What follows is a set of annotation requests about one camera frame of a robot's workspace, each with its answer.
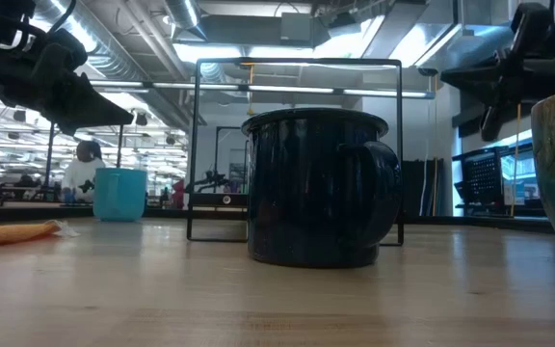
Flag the black leaning panels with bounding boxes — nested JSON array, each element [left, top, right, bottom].
[[401, 157, 446, 217]]

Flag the lit display screen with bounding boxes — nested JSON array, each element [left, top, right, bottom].
[[498, 142, 546, 208]]

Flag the orange cloth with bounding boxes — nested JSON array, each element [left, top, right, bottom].
[[0, 219, 62, 250]]

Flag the black enamel mug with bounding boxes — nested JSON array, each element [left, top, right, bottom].
[[241, 107, 403, 269]]

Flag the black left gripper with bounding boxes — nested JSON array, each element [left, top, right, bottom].
[[0, 0, 134, 136]]

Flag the yellow hanging cable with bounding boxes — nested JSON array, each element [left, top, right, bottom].
[[509, 103, 522, 218]]

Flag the black pegboard rack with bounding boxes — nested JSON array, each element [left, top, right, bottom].
[[452, 146, 510, 209]]

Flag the teal cup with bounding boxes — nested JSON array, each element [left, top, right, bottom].
[[92, 167, 148, 223]]

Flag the black far workbench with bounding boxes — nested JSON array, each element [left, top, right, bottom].
[[0, 200, 555, 235]]

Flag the yellow hanging strap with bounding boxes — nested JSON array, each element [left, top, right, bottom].
[[430, 74, 439, 217]]

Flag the grey ceiling junction box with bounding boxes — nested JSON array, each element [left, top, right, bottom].
[[279, 12, 313, 42]]

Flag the white crumpled scrap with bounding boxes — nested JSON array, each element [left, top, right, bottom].
[[45, 220, 80, 238]]

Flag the long ceiling light strip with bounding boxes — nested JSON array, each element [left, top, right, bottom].
[[89, 79, 436, 100]]

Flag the person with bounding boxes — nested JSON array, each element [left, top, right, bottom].
[[60, 139, 108, 203]]

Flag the black background frame rig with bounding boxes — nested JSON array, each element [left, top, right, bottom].
[[213, 125, 249, 194], [44, 122, 125, 189]]

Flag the black metal wire shelf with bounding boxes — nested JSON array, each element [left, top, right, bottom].
[[186, 57, 405, 247]]

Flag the red background object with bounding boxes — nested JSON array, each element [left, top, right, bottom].
[[171, 178, 187, 209]]

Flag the small spiral air duct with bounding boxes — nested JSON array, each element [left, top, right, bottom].
[[164, 0, 209, 40]]

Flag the large spiral air duct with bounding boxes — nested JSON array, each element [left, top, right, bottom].
[[34, 0, 197, 131]]

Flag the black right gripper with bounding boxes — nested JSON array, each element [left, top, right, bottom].
[[440, 0, 555, 142]]

